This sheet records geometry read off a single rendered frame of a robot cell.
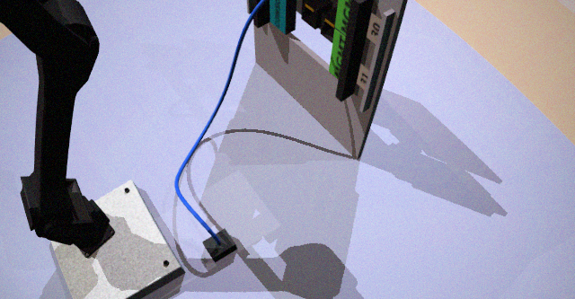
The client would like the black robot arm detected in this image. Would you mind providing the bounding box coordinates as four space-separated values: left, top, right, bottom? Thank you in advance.
0 0 115 258

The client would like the blue cable with plug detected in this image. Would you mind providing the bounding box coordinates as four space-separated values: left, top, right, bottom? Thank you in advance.
175 0 267 245

